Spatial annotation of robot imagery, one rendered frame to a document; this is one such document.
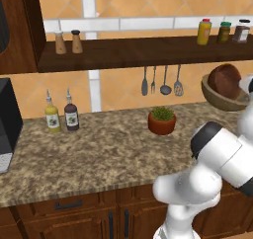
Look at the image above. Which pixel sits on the wooden shaker with black cap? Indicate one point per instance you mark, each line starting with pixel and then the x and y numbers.
pixel 76 44

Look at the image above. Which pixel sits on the green plant in terracotta pot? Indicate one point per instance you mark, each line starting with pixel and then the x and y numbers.
pixel 161 124

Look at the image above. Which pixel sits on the dark vinegar bottle with spout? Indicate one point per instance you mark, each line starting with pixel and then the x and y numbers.
pixel 71 118

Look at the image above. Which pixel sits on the dark jar with white label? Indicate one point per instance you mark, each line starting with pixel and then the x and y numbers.
pixel 241 34

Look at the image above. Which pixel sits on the grey hanging fork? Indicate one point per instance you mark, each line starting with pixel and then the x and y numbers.
pixel 153 85

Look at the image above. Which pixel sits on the dark wooden wall cabinet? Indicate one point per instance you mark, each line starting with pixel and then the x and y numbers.
pixel 19 29

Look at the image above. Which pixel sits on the black countertop appliance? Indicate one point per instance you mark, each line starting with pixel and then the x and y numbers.
pixel 8 124

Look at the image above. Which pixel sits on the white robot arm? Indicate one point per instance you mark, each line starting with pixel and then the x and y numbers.
pixel 210 157

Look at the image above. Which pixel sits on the large tan wooden bowl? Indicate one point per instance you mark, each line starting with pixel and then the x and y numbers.
pixel 217 103

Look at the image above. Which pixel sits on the grey hanging ladle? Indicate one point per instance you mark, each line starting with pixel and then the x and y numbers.
pixel 165 90

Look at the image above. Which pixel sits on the yellow bottle with red cap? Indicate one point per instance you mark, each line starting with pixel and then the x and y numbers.
pixel 204 33

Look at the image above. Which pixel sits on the brown wooden cabinet door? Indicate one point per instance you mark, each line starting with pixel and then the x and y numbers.
pixel 145 220
pixel 72 226
pixel 227 216

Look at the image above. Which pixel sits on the wooden shaker with white cap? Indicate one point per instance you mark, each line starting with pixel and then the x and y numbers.
pixel 60 45

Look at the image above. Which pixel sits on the dark wooden wall shelf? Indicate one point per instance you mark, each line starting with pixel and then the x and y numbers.
pixel 138 53

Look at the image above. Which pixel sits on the yellow oil bottle with spout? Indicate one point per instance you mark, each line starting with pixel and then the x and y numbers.
pixel 52 119

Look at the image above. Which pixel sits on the grey hanging slotted spatula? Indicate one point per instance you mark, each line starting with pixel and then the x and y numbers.
pixel 178 89

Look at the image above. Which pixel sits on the brown wooden drawer front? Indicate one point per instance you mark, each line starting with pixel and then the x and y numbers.
pixel 95 201
pixel 136 193

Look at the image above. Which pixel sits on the olive bottle with green cap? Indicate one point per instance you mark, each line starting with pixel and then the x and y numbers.
pixel 223 34

